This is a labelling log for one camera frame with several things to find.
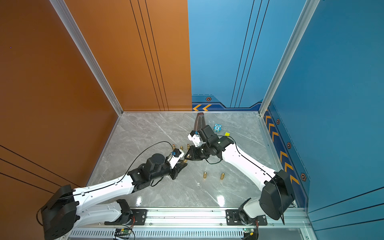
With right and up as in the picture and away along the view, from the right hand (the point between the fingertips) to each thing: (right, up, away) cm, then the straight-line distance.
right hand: (187, 156), depth 75 cm
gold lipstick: (-1, +2, +22) cm, 22 cm away
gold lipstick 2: (-1, -2, -1) cm, 2 cm away
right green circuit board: (+30, -35, -6) cm, 46 cm away
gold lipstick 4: (+19, -13, +8) cm, 25 cm away
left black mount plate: (-24, -30, -1) cm, 38 cm away
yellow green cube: (+26, +10, +26) cm, 38 cm away
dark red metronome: (+7, +18, +21) cm, 28 cm away
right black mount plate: (+23, -30, -3) cm, 37 cm away
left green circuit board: (-31, -36, -3) cm, 48 cm away
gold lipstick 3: (+9, -12, +9) cm, 18 cm away
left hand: (-1, -3, +3) cm, 4 cm away
